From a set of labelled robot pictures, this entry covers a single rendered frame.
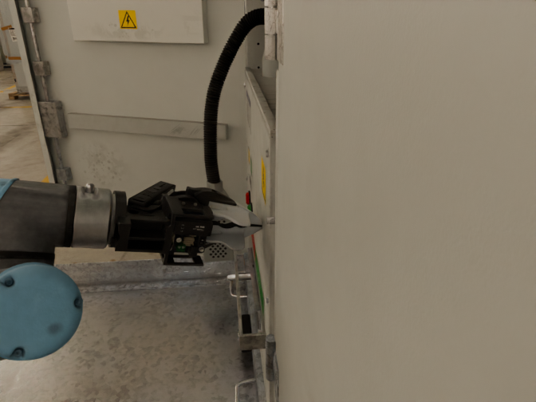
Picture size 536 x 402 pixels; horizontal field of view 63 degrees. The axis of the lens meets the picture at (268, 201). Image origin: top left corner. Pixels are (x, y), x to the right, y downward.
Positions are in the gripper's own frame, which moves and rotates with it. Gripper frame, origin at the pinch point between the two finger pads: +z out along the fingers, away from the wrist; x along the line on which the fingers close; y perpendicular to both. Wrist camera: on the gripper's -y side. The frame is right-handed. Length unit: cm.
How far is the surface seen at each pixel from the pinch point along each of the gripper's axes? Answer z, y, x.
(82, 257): -10, -215, -129
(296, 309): -12.7, 35.7, 10.3
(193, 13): -3, -51, 28
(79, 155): -22, -77, -17
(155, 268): -2, -45, -35
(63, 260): -22, -216, -132
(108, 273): -13, -49, -39
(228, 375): 7.1, -8.3, -37.1
